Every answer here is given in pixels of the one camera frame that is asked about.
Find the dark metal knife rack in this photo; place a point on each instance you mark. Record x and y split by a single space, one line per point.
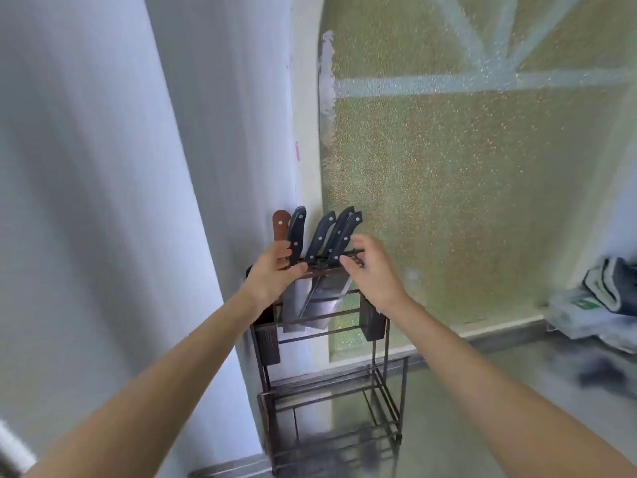
270 433

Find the person's left forearm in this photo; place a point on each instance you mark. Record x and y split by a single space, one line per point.
159 393

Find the person's left hand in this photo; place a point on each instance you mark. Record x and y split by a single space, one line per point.
271 283

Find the black ribbed holder cup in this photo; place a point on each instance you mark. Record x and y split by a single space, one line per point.
268 343
370 328

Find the frosted glass window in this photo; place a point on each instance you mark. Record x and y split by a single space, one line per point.
448 194

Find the person's right hand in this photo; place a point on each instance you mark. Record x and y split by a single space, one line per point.
378 278

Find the black-trimmed frame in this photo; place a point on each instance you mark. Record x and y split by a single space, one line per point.
12 455

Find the person's right forearm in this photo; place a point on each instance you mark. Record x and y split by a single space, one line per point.
497 393

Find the grey folded cloth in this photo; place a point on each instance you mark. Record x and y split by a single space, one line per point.
617 283

